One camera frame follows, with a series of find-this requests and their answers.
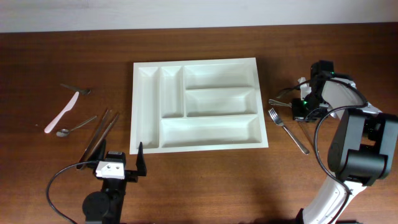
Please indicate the steel tablespoon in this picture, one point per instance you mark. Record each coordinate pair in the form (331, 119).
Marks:
(278, 103)

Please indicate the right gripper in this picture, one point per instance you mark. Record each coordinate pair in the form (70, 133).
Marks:
(298, 113)

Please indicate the pink plastic knife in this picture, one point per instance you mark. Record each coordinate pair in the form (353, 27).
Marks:
(58, 117)

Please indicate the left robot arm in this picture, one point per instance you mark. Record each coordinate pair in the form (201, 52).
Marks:
(105, 205)

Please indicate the small steel teaspoon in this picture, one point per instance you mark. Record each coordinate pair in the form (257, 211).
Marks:
(65, 132)

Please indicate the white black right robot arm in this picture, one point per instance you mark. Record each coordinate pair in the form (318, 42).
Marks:
(362, 148)

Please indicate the steel fork on table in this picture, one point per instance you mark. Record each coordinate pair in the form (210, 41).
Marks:
(278, 121)

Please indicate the white cutlery tray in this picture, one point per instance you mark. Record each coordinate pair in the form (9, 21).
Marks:
(196, 105)

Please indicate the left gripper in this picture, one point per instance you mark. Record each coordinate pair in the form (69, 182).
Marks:
(133, 175)

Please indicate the steel fork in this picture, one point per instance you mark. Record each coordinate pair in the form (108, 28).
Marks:
(306, 130)
(278, 121)

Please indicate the dark small teaspoon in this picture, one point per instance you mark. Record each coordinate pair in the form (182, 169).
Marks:
(81, 91)

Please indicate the steel tongs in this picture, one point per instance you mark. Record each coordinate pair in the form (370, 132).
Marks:
(102, 131)

